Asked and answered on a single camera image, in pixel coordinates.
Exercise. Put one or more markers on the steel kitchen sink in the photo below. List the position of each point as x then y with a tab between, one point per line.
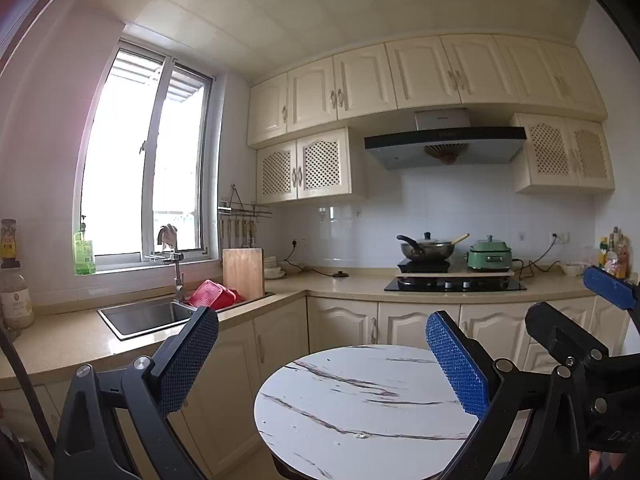
145	315

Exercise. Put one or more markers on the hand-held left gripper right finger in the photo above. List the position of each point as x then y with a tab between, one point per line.
457	365

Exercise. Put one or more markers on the large clear plastic bottle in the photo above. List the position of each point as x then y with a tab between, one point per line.
15	302

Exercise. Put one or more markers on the cream solid wall cabinets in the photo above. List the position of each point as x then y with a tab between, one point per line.
425	75

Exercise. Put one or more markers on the green dish soap bottle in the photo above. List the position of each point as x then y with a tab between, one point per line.
85	252

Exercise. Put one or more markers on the black glass gas hob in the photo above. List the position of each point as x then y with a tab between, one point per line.
455	285

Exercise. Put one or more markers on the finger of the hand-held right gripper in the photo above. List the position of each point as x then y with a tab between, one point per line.
612	287
560	335

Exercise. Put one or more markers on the small white bowl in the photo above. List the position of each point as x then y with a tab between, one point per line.
572	268

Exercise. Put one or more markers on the steel kitchen faucet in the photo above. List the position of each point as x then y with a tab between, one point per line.
177	275

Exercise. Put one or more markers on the cream lattice wall cabinet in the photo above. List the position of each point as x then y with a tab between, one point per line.
560	157
310	165

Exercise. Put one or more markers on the cluster of condiment bottles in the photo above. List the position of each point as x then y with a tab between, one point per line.
614	257

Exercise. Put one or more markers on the red plastic basket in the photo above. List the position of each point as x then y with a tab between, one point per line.
215	296

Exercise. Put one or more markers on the round white marble table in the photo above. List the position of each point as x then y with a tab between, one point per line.
360	400

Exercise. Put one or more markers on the black wok with lid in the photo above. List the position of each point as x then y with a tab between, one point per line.
430	249

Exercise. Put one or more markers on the stack of white bowls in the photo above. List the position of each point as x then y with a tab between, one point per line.
274	269

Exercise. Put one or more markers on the kitchen window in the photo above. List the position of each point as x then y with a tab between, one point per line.
125	160

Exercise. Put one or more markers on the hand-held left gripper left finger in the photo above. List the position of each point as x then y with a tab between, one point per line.
192	355

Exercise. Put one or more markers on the wooden cutting board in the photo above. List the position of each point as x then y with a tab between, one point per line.
243	275

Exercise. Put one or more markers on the brown sauce bottle yellow label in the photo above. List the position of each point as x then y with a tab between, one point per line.
9	245

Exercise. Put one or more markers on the green electric cooking pot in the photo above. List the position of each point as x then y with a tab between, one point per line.
490	255

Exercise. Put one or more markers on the black induction cooker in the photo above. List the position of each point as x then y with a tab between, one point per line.
425	265

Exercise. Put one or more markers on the long wooden board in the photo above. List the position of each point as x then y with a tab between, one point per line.
480	273

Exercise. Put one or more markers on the wall utensil rack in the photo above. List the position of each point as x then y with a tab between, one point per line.
242	212

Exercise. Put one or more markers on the white wall outlet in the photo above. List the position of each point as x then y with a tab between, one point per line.
560	236

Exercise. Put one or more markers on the grey range hood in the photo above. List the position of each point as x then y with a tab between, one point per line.
440	147

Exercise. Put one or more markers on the person's right hand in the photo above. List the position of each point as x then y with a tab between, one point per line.
599	462

